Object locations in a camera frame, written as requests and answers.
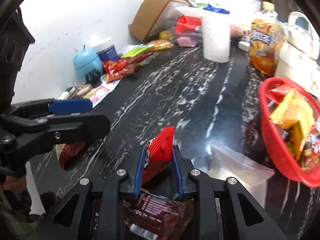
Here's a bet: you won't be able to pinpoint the clear zip bag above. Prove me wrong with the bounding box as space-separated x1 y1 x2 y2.
210 146 275 208

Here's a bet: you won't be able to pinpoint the small pink block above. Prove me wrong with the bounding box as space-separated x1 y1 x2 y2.
176 36 197 47

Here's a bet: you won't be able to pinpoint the white power adapter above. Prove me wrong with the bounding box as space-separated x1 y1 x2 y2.
237 41 251 52

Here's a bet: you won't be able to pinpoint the small black figure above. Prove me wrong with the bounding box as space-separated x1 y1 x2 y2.
85 69 103 86

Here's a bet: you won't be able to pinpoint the blue tissue pack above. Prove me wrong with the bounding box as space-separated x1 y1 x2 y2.
202 4 230 15

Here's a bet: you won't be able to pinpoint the cream kettle jug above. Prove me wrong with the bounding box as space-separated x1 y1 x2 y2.
274 11 320 91

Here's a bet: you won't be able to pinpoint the white-capped blue jar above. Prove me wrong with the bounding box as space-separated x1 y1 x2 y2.
91 37 119 62

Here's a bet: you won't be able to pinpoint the open cardboard box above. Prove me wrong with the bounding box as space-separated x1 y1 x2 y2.
129 0 190 42

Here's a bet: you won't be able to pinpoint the red plastic basket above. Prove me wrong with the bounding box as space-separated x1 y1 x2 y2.
257 77 320 188

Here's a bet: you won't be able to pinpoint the pink white flat packet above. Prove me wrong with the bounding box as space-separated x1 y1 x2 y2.
84 85 117 108

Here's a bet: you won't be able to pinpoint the person's left hand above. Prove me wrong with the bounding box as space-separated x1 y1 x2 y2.
4 175 27 200

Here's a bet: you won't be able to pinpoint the orange-red candy packet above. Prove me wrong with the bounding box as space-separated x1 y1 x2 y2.
105 67 137 82

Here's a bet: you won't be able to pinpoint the red bag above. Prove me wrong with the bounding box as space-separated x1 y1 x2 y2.
174 15 202 34

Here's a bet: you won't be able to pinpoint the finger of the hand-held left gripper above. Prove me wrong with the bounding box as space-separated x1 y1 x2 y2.
11 97 93 119
1 114 111 159

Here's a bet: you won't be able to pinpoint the large beige red snack packet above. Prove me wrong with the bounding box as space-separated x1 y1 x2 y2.
57 141 87 169

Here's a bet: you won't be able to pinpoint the green label packet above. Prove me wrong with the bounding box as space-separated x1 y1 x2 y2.
121 44 150 58

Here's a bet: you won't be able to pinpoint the orange striped snack packet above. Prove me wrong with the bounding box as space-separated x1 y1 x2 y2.
299 129 320 171

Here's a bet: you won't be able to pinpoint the yellow snack packet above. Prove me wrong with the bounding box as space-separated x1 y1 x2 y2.
269 89 315 161

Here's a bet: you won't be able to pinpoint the red candy packet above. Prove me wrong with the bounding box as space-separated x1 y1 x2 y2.
102 59 129 74

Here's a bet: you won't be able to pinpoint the yellow crinkly snack bag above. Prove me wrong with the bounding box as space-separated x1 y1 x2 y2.
147 39 173 52

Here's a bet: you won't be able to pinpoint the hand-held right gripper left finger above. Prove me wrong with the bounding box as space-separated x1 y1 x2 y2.
29 144 148 240

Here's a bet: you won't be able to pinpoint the beige round compact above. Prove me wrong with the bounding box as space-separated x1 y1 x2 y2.
75 84 93 97

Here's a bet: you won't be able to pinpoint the light blue round device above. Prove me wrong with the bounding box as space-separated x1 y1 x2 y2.
73 44 103 80

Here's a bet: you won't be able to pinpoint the person's left forearm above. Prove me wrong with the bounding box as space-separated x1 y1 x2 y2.
0 192 47 240

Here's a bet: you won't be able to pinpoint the iced tea bottle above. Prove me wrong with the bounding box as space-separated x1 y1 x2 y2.
248 1 285 76

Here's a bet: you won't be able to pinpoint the clear plastic container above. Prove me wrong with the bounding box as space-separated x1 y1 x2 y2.
150 1 203 47

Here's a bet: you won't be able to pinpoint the brown chocolate snack packet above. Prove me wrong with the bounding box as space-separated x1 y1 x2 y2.
122 192 194 240

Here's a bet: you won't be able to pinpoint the dark red stick packets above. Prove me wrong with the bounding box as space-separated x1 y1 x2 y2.
130 52 153 67

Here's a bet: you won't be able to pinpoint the pink bag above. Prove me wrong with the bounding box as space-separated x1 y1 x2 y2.
230 22 251 39

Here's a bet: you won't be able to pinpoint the toilet paper roll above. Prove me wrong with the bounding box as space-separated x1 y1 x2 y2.
201 14 231 63

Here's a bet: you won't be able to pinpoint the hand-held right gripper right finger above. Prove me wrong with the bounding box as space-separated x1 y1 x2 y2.
172 145 288 240

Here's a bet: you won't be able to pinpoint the white flat device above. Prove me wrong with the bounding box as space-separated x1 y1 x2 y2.
58 87 77 101

